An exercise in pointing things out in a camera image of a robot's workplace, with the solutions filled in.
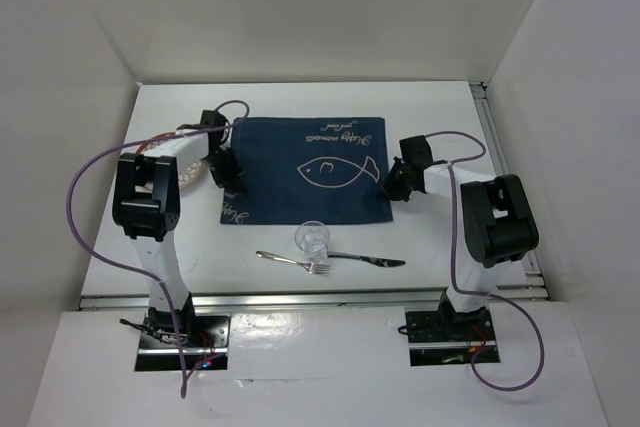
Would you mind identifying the aluminium rail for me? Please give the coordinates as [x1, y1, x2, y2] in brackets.
[469, 82, 548, 298]
[77, 288, 551, 312]

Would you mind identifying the aluminium front rail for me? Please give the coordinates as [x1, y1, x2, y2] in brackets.
[77, 288, 551, 312]

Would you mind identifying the clear drinking glass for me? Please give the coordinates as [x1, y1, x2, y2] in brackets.
[295, 221, 331, 264]

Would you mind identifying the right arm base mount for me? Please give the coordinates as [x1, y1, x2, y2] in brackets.
[397, 299, 500, 367]

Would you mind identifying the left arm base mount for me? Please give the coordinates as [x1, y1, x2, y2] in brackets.
[119, 315, 231, 372]

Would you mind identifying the aluminium right side rail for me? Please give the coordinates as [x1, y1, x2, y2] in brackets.
[469, 82, 548, 298]

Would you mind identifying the silver fork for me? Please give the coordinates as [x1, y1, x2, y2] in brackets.
[255, 251, 331, 276]

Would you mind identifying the floral ceramic plate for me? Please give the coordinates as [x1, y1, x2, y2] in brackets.
[136, 131, 204, 190]

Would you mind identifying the silver table knife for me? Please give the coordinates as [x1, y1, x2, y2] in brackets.
[328, 252, 406, 268]

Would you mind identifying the blue fish placemat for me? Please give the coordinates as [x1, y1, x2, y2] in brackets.
[220, 117, 393, 226]

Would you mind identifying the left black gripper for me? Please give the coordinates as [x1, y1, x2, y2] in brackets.
[200, 145, 244, 193]

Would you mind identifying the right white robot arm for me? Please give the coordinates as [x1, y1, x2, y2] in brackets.
[381, 131, 539, 339]

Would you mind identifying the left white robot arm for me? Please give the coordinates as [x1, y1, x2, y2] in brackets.
[112, 109, 244, 346]

